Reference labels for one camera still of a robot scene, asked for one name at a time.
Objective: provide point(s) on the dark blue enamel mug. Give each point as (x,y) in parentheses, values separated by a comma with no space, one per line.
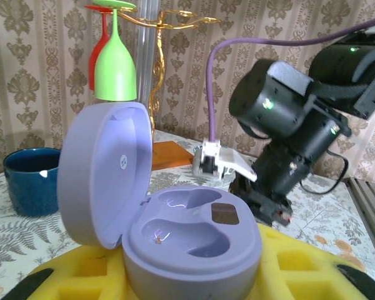
(28,187)

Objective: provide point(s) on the right aluminium table side rail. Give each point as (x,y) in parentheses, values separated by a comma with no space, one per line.
(368,200)

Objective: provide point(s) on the purple toy cup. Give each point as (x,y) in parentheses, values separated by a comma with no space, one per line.
(190,250)

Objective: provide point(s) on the right aluminium frame post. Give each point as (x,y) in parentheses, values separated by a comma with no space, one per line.
(148,62)

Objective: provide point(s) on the red plastic wine glass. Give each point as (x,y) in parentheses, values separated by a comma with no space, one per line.
(93,62)

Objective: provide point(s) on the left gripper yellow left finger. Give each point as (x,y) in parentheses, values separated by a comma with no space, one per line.
(87,251)

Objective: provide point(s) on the green plastic wine glass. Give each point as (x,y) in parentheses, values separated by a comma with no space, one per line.
(115,72)

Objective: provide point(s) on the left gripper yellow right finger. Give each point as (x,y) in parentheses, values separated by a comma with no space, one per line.
(331,265)

